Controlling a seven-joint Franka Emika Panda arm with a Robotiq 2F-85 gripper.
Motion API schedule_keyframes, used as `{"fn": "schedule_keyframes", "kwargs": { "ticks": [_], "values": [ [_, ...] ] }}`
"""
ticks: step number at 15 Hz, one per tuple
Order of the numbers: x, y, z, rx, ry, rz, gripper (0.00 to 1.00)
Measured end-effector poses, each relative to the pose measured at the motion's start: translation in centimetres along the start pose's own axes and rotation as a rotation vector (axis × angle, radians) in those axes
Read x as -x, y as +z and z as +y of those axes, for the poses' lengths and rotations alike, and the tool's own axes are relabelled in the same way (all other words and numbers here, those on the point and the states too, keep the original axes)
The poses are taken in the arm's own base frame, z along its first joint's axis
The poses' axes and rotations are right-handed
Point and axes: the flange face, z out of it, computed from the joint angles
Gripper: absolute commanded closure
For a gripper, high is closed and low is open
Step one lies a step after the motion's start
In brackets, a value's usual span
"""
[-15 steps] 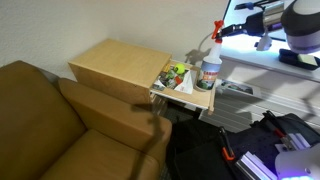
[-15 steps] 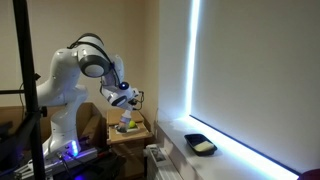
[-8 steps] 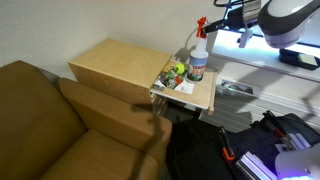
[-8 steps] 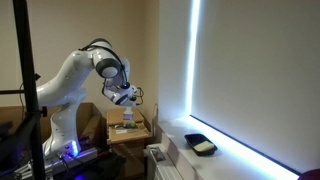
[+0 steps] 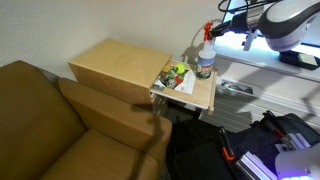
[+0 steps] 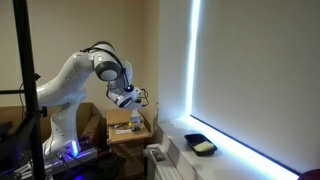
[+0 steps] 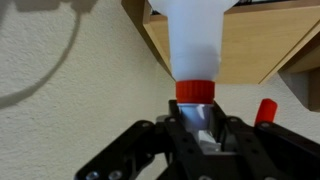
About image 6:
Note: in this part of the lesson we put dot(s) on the white spray bottle red trigger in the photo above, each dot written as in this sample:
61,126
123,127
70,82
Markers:
135,116

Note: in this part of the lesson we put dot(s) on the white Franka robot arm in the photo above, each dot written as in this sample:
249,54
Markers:
73,76

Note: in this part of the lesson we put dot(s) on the light wooden nightstand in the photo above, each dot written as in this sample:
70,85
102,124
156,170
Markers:
130,160

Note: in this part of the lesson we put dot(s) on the yellow-green tennis ball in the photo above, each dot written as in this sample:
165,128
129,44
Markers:
129,124

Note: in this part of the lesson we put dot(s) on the white finned radiator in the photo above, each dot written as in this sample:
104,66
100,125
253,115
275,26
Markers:
163,171

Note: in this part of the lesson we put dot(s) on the black camera tripod stand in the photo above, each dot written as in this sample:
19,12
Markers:
26,66

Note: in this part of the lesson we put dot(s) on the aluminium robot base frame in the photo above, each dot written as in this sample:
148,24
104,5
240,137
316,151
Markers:
83,154

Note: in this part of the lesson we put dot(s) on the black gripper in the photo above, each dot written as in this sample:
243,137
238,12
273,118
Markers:
140,103

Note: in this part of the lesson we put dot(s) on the housing service brochure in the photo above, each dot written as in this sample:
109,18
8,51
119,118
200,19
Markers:
123,131

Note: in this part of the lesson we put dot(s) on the grey roller window blind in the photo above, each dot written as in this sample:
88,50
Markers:
260,66

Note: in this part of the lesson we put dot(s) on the black plastic tray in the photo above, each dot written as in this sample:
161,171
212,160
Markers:
191,141

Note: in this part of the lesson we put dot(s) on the yellow sponge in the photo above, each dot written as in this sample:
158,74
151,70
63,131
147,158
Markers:
204,146

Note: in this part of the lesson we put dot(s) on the maroon round object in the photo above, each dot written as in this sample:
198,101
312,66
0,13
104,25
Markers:
311,175

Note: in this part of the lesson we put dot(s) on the white window ledge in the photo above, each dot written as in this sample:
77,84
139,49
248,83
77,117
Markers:
233,163

